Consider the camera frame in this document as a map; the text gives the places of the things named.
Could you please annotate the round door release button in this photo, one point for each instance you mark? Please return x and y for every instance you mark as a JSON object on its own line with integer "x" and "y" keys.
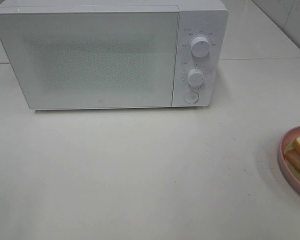
{"x": 191, "y": 97}

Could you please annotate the pink round plate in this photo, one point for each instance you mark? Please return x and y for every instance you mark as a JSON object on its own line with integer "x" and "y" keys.
{"x": 288, "y": 138}

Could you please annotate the lower white timer knob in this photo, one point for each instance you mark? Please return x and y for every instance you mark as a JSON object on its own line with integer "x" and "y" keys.
{"x": 195, "y": 77}

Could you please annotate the white microwave oven body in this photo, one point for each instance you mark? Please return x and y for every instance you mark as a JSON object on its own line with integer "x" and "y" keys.
{"x": 195, "y": 17}

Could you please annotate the upper white power knob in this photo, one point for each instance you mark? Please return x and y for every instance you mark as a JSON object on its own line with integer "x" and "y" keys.
{"x": 200, "y": 46}

